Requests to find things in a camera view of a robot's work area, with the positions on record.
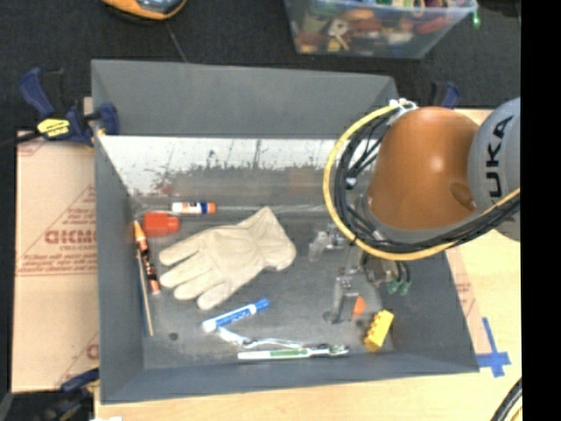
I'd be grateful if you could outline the clear white plastic stick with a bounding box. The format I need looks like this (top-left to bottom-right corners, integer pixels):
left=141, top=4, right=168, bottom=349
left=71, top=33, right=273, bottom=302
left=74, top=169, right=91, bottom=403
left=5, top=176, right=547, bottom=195
left=217, top=325, right=334, bottom=351

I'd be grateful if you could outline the cream leather work glove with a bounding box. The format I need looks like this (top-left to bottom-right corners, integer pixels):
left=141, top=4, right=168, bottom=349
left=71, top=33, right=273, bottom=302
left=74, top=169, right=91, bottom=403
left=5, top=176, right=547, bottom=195
left=157, top=206, right=298, bottom=311

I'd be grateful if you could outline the grey metal bin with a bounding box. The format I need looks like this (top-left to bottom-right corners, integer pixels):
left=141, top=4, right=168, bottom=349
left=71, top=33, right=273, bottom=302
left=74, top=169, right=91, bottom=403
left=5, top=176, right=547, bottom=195
left=89, top=58, right=481, bottom=405

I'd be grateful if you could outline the orange-red plastic bottle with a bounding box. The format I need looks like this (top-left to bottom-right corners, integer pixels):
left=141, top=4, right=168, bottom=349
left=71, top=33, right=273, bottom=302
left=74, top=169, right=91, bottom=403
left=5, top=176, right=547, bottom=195
left=142, top=211, right=181, bottom=239

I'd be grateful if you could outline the yellow toy brick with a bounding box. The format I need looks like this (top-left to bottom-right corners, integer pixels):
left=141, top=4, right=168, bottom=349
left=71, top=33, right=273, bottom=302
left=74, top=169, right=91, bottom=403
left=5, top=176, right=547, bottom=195
left=363, top=308, right=395, bottom=353

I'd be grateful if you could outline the brown cardboard board, red print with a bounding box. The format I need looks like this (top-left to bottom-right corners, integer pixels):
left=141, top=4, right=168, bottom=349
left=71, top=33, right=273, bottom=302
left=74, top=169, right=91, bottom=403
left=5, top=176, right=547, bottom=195
left=11, top=129, right=487, bottom=394

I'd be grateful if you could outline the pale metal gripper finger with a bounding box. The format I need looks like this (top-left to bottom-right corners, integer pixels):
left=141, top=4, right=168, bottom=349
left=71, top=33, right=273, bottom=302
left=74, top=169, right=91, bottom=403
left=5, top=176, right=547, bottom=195
left=308, top=225, right=350, bottom=263
left=329, top=276, right=363, bottom=325

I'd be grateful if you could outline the blue and white marker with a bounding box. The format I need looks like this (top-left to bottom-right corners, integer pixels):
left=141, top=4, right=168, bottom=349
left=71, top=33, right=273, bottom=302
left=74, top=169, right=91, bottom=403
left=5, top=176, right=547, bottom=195
left=201, top=297, right=271, bottom=334

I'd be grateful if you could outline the orange and black marker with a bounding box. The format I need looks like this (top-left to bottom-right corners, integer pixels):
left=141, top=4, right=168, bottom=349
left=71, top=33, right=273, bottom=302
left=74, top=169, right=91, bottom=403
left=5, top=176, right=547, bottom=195
left=132, top=220, right=162, bottom=296

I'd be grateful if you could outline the thin wooden stick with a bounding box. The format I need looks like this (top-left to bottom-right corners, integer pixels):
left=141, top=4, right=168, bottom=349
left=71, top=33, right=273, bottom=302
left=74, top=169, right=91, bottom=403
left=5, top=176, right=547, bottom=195
left=135, top=252, right=155, bottom=338

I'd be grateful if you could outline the green and white toothbrush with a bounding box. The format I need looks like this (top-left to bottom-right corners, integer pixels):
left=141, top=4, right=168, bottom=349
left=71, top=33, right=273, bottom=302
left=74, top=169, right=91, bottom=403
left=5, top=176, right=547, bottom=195
left=236, top=343, right=351, bottom=361

